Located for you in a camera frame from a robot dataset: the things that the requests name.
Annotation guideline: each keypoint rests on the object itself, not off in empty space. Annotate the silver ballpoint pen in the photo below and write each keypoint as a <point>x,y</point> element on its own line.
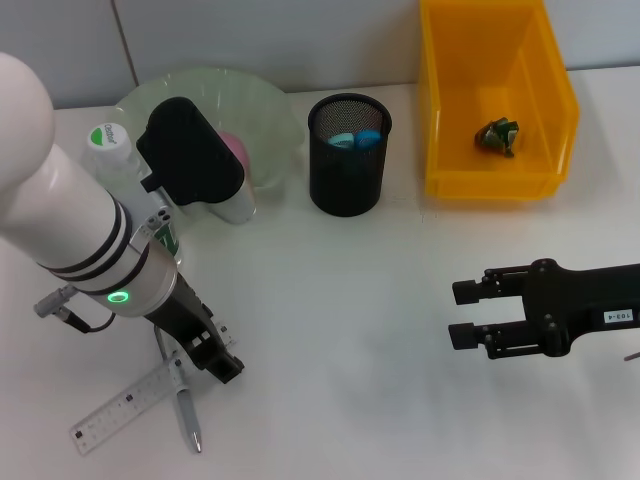
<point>187,415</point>

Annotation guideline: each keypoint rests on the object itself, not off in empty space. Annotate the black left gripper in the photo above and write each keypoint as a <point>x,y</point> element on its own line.
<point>187,315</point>

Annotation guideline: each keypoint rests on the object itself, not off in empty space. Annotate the yellow plastic bin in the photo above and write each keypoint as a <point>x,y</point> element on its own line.
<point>450,100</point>

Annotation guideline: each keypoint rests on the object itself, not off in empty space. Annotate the clear plastic ruler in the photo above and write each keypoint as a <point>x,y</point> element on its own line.
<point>115,412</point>

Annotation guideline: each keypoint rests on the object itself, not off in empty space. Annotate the blue safety scissors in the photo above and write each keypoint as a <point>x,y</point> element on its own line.
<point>367,139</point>

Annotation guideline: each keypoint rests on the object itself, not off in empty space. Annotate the pink toy peach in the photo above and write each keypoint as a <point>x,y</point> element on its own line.
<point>236,147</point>

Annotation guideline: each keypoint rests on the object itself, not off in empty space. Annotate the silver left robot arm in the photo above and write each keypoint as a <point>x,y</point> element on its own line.
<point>50,200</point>

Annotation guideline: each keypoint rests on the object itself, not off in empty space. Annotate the clear green-label water bottle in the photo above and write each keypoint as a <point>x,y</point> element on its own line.
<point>107,140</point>

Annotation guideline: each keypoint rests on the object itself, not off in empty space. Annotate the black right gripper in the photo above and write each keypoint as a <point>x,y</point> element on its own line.
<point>590,300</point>

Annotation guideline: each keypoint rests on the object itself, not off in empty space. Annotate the green plastic wrapper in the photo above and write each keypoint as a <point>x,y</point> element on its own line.
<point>497,135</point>

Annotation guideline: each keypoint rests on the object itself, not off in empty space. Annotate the black mesh pen holder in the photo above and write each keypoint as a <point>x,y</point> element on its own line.
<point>350,185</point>

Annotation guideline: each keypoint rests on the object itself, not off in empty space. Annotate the pale green wavy fruit plate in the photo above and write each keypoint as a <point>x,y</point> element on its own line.
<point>270,125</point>

